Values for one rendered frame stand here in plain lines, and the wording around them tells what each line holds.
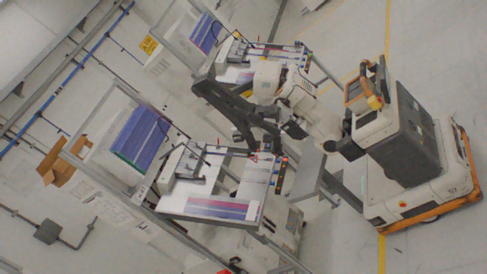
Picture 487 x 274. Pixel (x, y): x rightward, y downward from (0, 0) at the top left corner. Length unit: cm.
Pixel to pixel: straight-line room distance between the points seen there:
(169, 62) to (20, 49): 164
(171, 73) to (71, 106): 127
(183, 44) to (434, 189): 239
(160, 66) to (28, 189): 156
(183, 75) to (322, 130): 175
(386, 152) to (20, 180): 311
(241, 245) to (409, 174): 123
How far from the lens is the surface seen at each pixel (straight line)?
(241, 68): 426
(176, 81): 426
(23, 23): 539
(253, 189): 317
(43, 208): 448
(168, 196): 323
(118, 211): 331
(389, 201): 300
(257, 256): 335
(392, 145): 269
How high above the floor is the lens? 214
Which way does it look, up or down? 21 degrees down
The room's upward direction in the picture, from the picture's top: 50 degrees counter-clockwise
